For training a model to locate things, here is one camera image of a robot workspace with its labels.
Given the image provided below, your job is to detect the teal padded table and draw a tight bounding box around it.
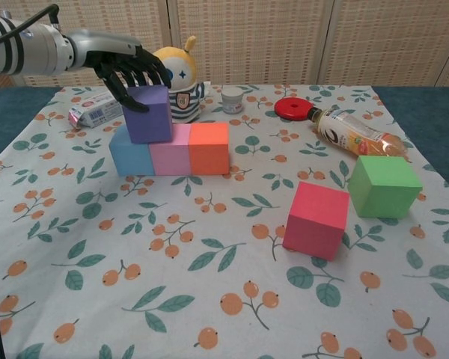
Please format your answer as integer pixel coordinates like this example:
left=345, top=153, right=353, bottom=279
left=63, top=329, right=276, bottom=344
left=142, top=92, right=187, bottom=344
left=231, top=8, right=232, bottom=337
left=0, top=85, right=449, bottom=195

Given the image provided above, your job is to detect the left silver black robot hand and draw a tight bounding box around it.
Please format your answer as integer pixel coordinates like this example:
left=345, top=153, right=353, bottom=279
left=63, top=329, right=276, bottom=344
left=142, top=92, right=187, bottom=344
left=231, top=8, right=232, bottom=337
left=65, top=30, right=171, bottom=113

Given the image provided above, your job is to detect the light blue foam cube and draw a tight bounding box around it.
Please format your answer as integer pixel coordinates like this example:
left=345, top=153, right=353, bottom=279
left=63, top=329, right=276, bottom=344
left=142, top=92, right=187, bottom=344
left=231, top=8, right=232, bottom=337
left=109, top=124, right=155, bottom=177

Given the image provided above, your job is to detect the small white jar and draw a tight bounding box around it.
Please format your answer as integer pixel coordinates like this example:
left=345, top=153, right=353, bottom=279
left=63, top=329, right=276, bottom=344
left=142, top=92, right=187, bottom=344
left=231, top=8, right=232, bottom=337
left=221, top=87, right=244, bottom=114

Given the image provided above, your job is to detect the green foam cube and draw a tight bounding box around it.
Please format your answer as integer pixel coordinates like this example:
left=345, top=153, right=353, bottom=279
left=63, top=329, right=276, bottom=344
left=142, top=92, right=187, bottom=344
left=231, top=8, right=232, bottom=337
left=347, top=155, right=424, bottom=219

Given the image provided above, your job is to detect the white toothpaste box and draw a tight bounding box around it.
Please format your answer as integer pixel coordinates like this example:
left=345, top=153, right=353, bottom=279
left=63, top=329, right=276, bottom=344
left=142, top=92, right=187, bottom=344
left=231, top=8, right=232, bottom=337
left=67, top=91, right=125, bottom=129

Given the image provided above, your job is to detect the red disc with hole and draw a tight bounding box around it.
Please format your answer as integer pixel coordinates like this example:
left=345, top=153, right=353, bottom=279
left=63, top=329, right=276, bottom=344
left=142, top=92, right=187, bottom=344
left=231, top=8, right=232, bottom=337
left=273, top=97, right=314, bottom=122

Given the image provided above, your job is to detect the floral fruit print tablecloth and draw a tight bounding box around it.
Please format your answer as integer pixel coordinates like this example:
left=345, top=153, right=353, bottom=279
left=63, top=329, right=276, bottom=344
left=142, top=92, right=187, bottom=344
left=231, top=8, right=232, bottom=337
left=0, top=85, right=449, bottom=359

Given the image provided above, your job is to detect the orange foam cube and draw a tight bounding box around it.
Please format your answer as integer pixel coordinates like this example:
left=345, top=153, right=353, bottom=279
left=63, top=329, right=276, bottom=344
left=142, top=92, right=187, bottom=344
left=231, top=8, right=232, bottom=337
left=188, top=122, right=231, bottom=175

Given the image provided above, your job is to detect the pink foam cube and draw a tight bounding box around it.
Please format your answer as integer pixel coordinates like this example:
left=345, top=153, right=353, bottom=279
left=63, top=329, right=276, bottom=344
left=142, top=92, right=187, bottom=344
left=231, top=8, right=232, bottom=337
left=148, top=123, right=192, bottom=176

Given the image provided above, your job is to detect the yellow plush toy striped shirt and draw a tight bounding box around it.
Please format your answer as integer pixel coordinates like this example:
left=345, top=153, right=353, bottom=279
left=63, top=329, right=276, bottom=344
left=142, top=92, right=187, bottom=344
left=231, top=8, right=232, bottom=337
left=151, top=35, right=211, bottom=124

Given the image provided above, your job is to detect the orange drink plastic bottle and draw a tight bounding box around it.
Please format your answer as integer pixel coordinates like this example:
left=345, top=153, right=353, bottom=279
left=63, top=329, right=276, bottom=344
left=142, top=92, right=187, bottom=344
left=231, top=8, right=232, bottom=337
left=308, top=106, right=412, bottom=162

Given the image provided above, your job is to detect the bamboo folding screen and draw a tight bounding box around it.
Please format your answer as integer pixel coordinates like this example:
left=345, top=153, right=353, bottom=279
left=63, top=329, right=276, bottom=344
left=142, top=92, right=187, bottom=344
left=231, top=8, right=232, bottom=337
left=0, top=0, right=449, bottom=90

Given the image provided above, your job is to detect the magenta foam cube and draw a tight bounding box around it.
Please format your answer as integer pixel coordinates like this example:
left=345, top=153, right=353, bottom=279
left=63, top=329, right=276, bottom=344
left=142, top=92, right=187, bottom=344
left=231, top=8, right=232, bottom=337
left=282, top=181, right=351, bottom=262

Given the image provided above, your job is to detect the purple foam cube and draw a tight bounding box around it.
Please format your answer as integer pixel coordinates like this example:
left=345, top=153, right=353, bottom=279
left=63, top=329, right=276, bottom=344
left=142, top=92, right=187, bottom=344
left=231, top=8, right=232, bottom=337
left=121, top=85, right=174, bottom=145

